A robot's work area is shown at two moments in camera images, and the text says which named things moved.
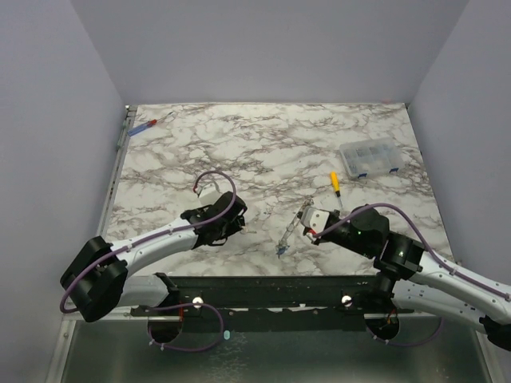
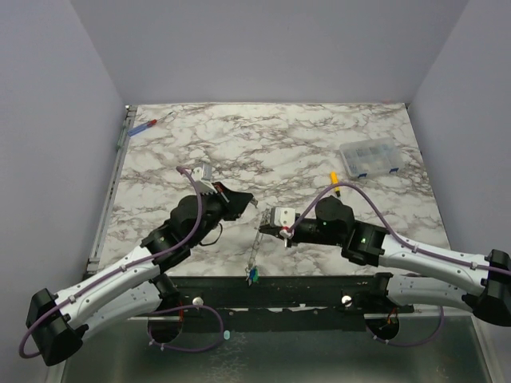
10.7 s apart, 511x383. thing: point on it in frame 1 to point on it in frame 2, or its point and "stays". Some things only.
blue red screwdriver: (145, 125) stays
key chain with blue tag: (292, 222) to (256, 244)
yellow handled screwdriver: (335, 183) stays
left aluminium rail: (128, 120) stays
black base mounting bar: (268, 303) stays
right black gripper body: (319, 234) to (275, 230)
